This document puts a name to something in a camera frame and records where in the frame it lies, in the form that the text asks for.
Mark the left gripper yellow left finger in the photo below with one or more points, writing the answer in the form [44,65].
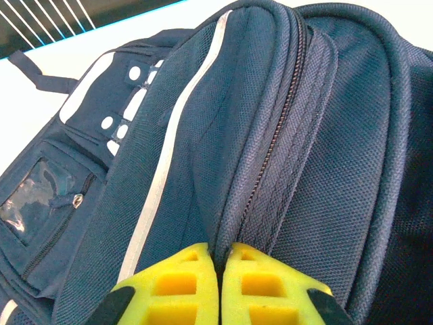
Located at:
[176,291]

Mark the navy blue backpack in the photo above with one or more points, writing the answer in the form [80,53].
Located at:
[236,135]

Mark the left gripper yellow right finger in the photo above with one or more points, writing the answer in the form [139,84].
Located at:
[267,291]

